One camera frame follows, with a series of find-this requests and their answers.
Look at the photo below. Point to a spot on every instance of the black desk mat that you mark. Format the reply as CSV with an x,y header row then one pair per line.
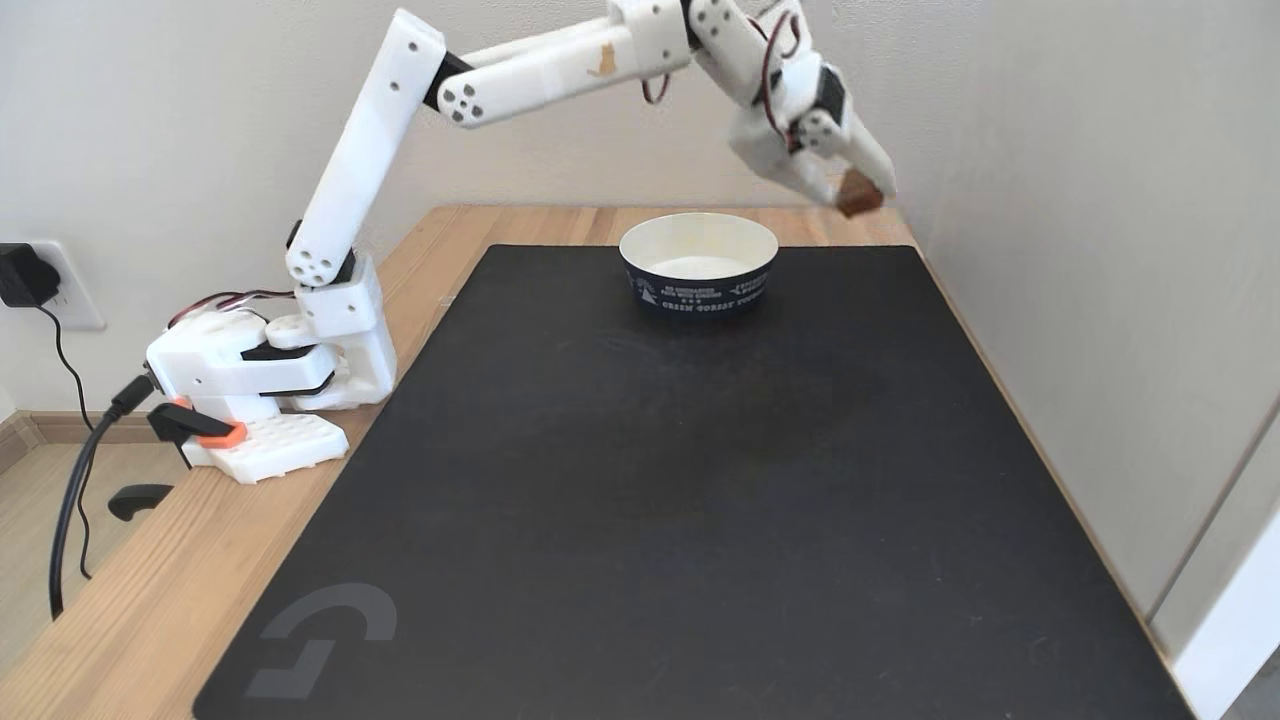
x,y
640,560

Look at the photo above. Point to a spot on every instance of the wooden baseboard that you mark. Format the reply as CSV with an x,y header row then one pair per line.
x,y
60,428

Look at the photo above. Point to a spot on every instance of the brown square toy block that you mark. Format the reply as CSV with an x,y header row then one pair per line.
x,y
860,195

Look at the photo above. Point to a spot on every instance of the dark blue paper bowl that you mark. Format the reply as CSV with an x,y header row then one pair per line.
x,y
698,265

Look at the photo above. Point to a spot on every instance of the black and orange clamp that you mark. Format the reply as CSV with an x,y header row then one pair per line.
x,y
195,425

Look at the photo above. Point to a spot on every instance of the white door panel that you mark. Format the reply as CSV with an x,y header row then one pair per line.
x,y
1230,620

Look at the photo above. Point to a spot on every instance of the black power adapter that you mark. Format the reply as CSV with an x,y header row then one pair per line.
x,y
20,275

